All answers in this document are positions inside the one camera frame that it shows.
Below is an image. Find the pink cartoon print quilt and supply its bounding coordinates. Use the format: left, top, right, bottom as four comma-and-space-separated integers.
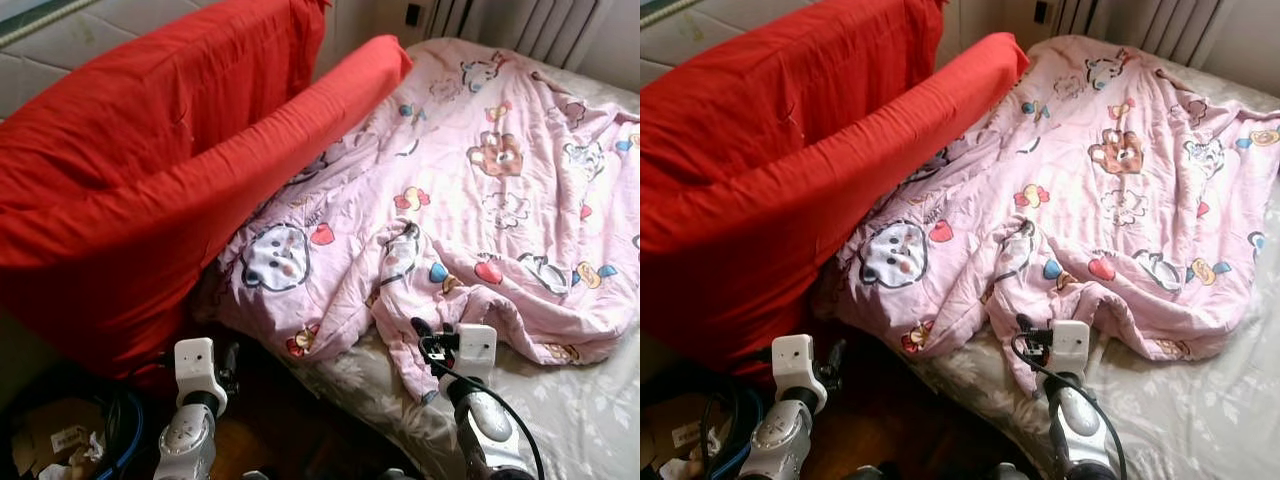
205, 38, 641, 402
828, 35, 1280, 397

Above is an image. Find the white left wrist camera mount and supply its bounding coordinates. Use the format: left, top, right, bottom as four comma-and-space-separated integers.
174, 337, 230, 410
770, 333, 830, 407

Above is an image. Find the long red cushion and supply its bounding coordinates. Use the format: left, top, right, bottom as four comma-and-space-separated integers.
0, 35, 414, 377
640, 32, 1032, 372

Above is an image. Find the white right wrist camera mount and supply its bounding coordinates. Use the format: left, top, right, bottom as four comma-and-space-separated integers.
440, 323, 499, 397
1045, 320, 1094, 392

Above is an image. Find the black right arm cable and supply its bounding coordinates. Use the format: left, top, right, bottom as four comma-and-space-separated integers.
420, 338, 547, 480
1010, 334, 1131, 480

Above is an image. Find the large red cushion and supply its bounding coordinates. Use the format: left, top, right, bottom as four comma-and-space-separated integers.
0, 0, 332, 272
640, 0, 947, 267

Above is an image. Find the grey curtain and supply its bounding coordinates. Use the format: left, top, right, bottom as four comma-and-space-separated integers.
1055, 0, 1227, 71
430, 0, 613, 71

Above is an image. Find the white quilted mattress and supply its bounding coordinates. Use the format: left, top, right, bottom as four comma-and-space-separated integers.
0, 0, 186, 119
640, 0, 793, 89

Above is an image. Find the black round trash bin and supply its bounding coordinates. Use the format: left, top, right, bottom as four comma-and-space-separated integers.
0, 385, 147, 480
640, 385, 753, 480

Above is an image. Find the bed with grey floral sheet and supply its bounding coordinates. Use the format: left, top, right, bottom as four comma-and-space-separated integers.
200, 40, 641, 480
825, 40, 1280, 480

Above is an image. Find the brown cardboard piece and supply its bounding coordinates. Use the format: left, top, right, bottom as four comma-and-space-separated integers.
648, 404, 723, 472
14, 398, 112, 472

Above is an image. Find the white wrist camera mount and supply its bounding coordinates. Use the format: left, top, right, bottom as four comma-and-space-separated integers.
770, 333, 830, 407
1045, 320, 1094, 392
174, 337, 230, 410
440, 323, 499, 397

